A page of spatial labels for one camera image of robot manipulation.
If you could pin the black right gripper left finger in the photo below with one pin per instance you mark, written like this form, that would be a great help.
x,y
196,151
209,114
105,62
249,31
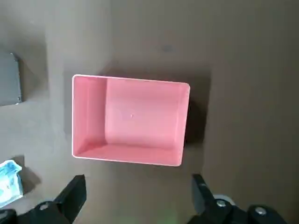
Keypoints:
x,y
70,193

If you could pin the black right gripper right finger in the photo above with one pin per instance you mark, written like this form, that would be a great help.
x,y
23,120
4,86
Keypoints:
x,y
205,200

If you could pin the new face mask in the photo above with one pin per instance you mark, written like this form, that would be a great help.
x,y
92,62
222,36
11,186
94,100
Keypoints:
x,y
8,182

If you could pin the pink plastic box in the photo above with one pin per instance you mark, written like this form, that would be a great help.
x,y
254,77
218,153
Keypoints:
x,y
140,121

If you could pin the silver aluminium case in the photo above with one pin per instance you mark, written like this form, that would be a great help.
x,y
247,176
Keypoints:
x,y
9,79

